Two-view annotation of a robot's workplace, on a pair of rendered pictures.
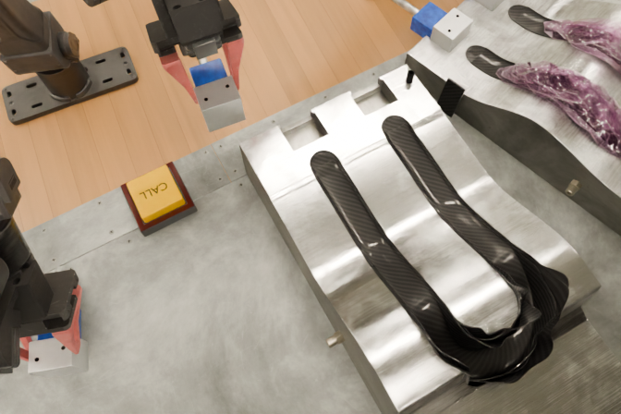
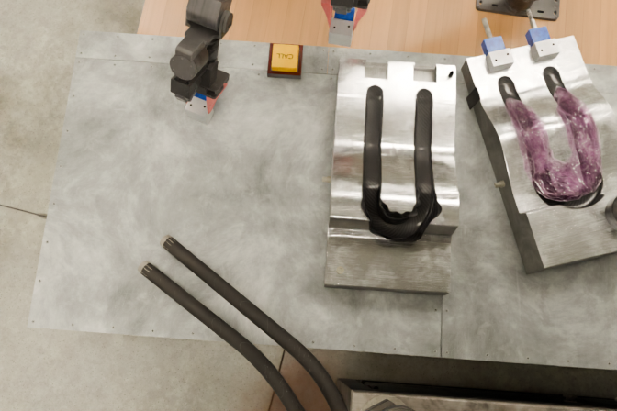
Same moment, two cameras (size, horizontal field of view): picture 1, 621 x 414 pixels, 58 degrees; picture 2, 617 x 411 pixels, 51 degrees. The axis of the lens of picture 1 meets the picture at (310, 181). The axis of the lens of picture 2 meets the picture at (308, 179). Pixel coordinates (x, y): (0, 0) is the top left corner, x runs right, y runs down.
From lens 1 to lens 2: 0.74 m
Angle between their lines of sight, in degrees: 14
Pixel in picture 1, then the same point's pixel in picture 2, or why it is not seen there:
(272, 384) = (286, 183)
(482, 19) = (525, 64)
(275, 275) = (319, 135)
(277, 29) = not seen: outside the picture
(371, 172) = (395, 111)
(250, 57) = (382, 7)
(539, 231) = (451, 186)
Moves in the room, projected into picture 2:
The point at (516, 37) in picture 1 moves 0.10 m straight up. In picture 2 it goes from (536, 85) to (552, 67)
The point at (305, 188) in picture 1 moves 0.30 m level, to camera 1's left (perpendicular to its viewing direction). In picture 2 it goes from (357, 100) to (243, 33)
